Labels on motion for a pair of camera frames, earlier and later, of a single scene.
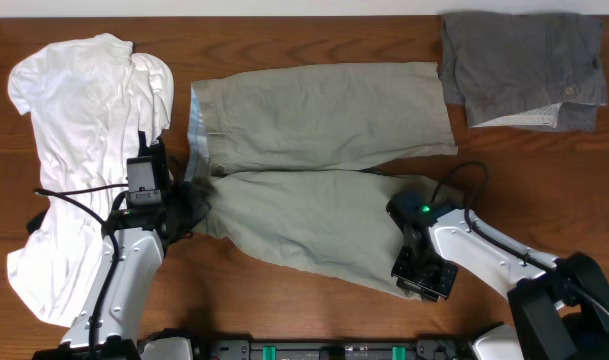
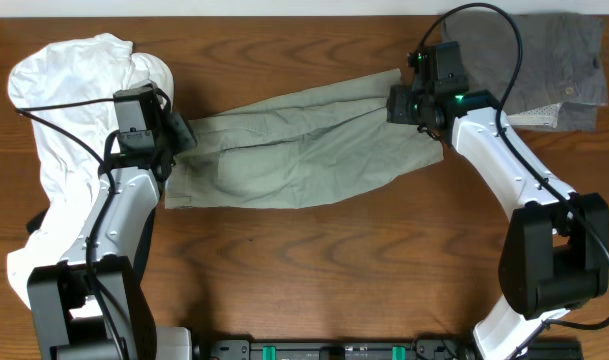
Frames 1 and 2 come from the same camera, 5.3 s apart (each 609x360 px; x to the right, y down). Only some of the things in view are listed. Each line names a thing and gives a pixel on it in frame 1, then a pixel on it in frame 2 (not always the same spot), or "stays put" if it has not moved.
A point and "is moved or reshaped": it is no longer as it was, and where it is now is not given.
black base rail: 334,349 stays put
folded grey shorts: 524,70 stays put
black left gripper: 200,205 to 178,124
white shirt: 91,99 stays put
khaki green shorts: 292,157 is moved or reshaped
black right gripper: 428,293 to 395,107
